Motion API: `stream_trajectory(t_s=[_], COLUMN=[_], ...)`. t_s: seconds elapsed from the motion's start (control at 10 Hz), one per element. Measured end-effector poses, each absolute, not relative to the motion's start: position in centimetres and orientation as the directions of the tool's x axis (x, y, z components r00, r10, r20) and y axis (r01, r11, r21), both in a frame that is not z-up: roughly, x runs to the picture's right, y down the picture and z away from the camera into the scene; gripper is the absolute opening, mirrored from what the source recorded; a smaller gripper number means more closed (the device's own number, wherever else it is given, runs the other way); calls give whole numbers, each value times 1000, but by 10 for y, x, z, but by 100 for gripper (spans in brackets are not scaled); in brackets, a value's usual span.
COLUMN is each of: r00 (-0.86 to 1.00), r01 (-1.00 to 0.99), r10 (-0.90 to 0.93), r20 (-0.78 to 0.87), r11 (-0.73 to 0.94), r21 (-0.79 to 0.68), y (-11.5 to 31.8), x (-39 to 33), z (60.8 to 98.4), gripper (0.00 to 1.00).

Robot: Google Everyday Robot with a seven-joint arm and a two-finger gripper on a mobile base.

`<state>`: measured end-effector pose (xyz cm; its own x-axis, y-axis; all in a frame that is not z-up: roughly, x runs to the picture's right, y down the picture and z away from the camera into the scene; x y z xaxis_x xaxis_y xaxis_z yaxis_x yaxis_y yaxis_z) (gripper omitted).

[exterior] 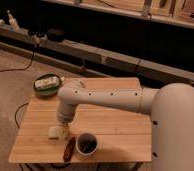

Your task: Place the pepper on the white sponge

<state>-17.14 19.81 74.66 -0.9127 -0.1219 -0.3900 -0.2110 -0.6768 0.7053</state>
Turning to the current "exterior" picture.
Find white sponge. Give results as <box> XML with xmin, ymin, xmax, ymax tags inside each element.
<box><xmin>48</xmin><ymin>126</ymin><xmax>69</xmax><ymax>139</ymax></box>

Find white box on plate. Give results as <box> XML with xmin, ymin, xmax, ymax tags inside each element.
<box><xmin>35</xmin><ymin>76</ymin><xmax>59</xmax><ymax>89</ymax></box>

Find black cable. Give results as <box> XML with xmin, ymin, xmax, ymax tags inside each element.
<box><xmin>0</xmin><ymin>46</ymin><xmax>36</xmax><ymax>76</ymax></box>

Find white cup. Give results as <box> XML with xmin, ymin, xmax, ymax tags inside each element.
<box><xmin>76</xmin><ymin>133</ymin><xmax>98</xmax><ymax>156</ymax></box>

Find white bottle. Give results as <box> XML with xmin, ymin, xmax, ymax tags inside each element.
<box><xmin>7</xmin><ymin>11</ymin><xmax>20</xmax><ymax>31</ymax></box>

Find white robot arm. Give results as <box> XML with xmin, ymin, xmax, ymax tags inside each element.
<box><xmin>57</xmin><ymin>82</ymin><xmax>194</xmax><ymax>171</ymax></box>

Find wooden table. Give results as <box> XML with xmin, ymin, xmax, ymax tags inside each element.
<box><xmin>8</xmin><ymin>77</ymin><xmax>153</xmax><ymax>164</ymax></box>

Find black power adapter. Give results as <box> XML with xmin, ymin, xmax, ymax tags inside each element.
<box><xmin>46</xmin><ymin>29</ymin><xmax>65</xmax><ymax>42</ymax></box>

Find green plate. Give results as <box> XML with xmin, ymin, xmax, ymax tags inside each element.
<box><xmin>33</xmin><ymin>73</ymin><xmax>62</xmax><ymax>97</ymax></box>

